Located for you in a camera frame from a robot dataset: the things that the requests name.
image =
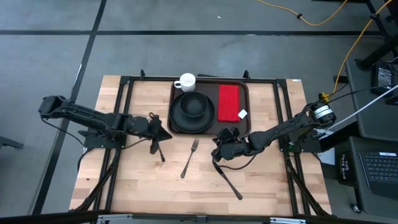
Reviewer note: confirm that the black bowl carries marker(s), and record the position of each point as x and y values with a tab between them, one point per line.
194	104

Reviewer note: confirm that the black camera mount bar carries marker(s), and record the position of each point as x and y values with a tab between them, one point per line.
46	217

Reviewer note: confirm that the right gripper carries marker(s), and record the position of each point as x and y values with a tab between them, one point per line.
231	146

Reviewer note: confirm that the black power supply box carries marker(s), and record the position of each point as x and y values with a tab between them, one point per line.
384	77

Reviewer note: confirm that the white mug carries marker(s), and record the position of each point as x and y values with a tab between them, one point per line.
188	81

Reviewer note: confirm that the metal fork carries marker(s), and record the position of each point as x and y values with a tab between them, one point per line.
194	145

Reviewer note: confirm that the black metal table frame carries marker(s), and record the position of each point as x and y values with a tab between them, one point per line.
267	80

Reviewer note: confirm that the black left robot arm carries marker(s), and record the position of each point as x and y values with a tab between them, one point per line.
81	115

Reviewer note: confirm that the grey furniture foot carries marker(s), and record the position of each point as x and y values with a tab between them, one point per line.
9	143

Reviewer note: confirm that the dark grey cart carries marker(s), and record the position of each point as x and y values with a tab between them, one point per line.
357	199

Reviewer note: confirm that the metal spoon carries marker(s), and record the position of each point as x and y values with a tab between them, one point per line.
162	155

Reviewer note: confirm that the dark grey table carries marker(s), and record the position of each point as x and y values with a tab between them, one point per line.
370	124

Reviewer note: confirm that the black tote bag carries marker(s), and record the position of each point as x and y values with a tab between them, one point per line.
345	169

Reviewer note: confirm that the metal knife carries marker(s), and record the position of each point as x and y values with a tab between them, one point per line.
231	186

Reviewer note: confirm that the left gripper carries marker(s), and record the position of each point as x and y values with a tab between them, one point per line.
140	126

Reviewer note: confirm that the brown plastic tray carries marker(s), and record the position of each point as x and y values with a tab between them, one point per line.
230	129

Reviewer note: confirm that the dark laptop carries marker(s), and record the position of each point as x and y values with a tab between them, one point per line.
381	171

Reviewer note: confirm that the red cloth napkin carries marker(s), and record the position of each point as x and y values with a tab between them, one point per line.
228	102

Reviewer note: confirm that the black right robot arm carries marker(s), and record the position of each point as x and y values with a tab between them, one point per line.
286	127

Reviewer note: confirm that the black stand legs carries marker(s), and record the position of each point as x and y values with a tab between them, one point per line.
382	49

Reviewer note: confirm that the black round plate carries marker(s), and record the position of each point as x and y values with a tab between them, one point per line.
186	124

